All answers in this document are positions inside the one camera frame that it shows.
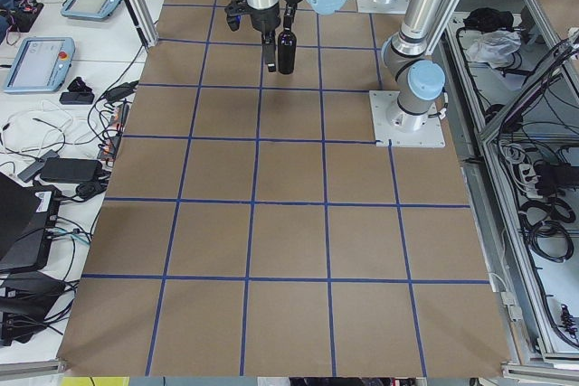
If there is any dark glass wine bottle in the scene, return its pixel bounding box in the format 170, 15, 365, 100
278, 29, 297, 75

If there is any blue teach pendant far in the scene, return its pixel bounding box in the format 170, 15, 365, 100
61, 0, 122, 21

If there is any blue teach pendant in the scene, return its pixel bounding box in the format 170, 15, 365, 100
61, 0, 122, 21
3, 37, 76, 94

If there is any blue teach pendant near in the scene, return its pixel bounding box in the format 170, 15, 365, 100
3, 37, 76, 94

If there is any black power adapter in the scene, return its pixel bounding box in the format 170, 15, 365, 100
40, 157, 102, 184

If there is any black laptop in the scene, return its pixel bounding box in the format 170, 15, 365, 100
1, 174, 61, 274

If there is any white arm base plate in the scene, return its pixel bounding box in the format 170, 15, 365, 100
369, 90, 445, 148

